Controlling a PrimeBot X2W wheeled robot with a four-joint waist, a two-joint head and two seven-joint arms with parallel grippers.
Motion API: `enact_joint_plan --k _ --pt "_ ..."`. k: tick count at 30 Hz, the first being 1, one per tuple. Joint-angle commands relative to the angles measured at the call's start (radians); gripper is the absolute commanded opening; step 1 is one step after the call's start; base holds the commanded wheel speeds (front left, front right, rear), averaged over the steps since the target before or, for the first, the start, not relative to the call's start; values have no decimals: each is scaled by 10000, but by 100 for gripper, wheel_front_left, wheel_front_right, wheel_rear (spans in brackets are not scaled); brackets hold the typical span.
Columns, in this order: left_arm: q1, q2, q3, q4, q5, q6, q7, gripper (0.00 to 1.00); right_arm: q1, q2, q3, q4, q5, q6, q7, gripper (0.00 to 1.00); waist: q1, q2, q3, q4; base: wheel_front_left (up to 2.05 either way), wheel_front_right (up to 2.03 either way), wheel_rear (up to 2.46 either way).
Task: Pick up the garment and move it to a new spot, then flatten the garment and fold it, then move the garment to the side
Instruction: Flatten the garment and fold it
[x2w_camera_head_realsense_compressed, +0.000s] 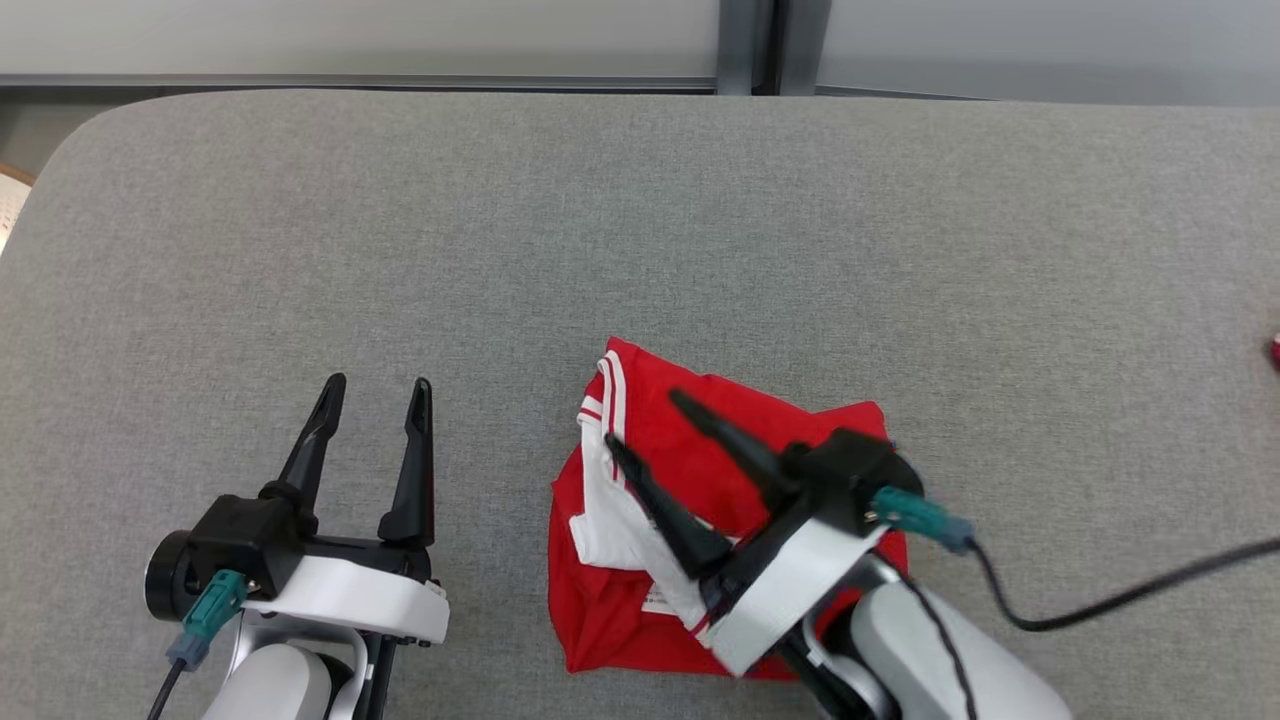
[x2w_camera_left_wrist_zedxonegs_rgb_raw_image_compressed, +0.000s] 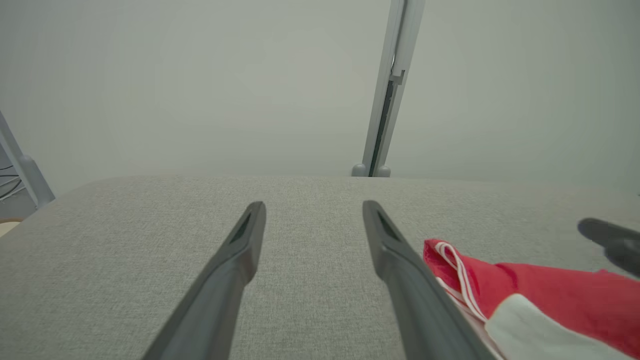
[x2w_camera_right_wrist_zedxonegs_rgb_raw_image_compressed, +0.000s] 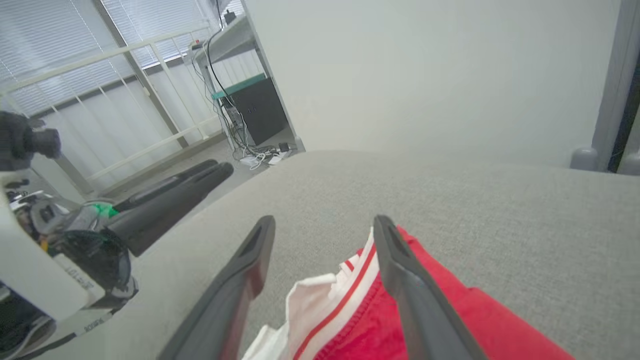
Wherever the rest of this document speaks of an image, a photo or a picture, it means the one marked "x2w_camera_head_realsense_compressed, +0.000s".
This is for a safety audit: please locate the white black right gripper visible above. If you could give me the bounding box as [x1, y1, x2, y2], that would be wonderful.
[604, 390, 889, 679]

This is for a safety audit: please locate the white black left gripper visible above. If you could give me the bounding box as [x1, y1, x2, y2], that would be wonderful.
[243, 373, 451, 646]

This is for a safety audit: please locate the red and white jersey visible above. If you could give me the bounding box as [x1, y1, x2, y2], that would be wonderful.
[546, 336, 912, 682]

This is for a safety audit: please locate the black cable with teal plug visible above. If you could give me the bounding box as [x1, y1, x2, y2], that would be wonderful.
[868, 486, 1280, 634]
[145, 569, 249, 720]

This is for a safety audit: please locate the black braided cable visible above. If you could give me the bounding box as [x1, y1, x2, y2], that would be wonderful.
[893, 572, 983, 720]

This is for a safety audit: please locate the grey baseboard rail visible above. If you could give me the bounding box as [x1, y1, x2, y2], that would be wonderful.
[0, 71, 721, 97]

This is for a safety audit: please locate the grey metal post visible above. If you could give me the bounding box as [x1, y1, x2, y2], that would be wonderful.
[714, 0, 778, 97]
[778, 0, 833, 97]

